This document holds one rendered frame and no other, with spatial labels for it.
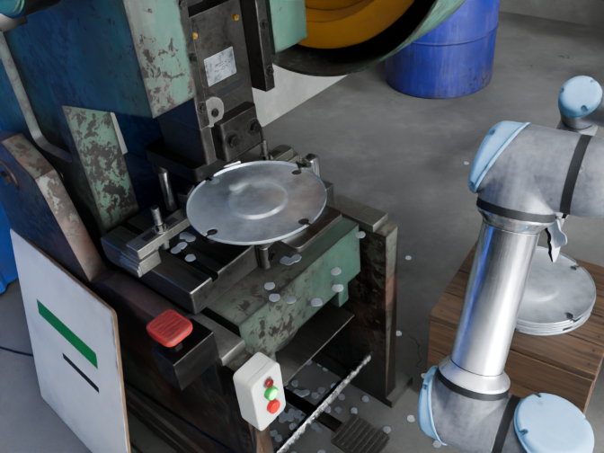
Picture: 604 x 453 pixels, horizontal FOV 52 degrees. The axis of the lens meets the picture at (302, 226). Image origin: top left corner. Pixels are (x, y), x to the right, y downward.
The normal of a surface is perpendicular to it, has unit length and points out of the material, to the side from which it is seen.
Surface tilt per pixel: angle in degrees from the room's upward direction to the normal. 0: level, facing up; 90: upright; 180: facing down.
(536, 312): 0
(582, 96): 44
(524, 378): 90
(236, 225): 0
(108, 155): 90
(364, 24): 90
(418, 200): 0
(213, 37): 90
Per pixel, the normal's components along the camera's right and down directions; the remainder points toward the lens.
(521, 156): -0.45, -0.09
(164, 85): 0.76, 0.34
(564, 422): 0.03, -0.75
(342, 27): -0.65, 0.51
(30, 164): 0.32, -0.50
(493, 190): -0.86, 0.01
